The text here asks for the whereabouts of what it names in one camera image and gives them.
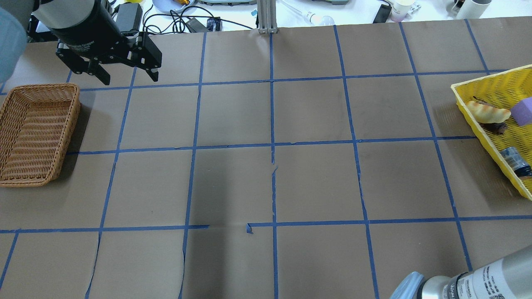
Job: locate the toy croissant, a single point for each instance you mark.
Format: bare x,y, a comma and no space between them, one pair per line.
486,114

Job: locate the brown wicker basket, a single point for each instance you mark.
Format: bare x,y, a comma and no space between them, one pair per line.
37,123

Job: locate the white mug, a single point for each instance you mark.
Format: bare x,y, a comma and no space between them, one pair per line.
470,9

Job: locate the black power adapter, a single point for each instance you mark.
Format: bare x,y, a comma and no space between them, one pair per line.
128,16

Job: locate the yellow woven basket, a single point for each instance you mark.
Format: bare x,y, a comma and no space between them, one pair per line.
502,90

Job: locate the aluminium frame post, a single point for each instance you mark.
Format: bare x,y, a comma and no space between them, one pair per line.
267,16

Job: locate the lavender white jar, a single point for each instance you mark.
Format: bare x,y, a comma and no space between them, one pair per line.
400,9

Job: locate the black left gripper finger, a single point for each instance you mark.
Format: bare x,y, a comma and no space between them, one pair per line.
95,69
152,72

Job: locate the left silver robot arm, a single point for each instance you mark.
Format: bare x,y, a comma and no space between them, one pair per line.
54,14

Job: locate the purple foam cube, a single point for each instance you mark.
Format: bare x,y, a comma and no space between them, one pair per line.
522,112

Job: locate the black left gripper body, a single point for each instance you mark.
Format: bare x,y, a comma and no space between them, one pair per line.
88,30

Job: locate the white light bulb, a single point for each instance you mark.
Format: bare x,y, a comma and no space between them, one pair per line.
310,17

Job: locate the blue plate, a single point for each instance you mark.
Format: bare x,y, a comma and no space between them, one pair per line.
166,6

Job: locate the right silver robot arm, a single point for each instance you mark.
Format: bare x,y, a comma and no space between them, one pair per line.
507,278

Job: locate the brown toy piece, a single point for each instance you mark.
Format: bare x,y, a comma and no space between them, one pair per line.
496,128

